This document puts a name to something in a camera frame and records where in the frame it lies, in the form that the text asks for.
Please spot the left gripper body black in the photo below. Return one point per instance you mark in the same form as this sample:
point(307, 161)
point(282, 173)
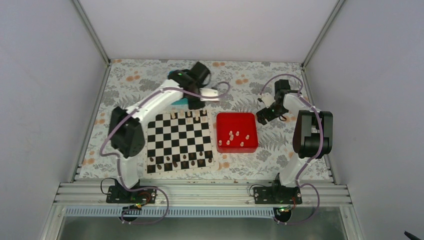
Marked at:
point(192, 105)

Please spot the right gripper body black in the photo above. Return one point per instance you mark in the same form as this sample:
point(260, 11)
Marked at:
point(278, 111)

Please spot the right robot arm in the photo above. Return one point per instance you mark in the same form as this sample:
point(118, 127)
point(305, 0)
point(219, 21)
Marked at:
point(312, 137)

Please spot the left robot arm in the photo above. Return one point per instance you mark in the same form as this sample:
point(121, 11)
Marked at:
point(126, 134)

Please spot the teal plastic box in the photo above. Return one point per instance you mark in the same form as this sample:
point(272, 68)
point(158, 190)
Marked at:
point(177, 102)

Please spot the floral patterned tablecloth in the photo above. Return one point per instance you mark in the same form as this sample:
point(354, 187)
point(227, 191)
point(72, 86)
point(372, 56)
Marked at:
point(130, 80)

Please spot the black white chessboard mat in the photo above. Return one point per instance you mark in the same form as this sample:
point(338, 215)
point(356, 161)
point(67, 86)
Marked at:
point(178, 137)

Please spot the red plastic tray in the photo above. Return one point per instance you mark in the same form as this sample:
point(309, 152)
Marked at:
point(245, 123)

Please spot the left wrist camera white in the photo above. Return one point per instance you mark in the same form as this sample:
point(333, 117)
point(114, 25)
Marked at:
point(209, 94)

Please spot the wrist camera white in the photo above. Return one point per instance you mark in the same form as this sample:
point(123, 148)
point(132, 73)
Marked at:
point(209, 94)
point(267, 99)

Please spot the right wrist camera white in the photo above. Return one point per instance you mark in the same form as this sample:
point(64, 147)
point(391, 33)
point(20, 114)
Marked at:
point(267, 99)

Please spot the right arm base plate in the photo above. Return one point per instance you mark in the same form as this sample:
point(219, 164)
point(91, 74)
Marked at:
point(264, 195)

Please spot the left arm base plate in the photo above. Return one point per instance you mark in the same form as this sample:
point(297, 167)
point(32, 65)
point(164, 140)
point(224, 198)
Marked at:
point(118, 195)

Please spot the aluminium rail frame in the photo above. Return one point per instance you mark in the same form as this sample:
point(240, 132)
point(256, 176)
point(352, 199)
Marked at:
point(202, 194)

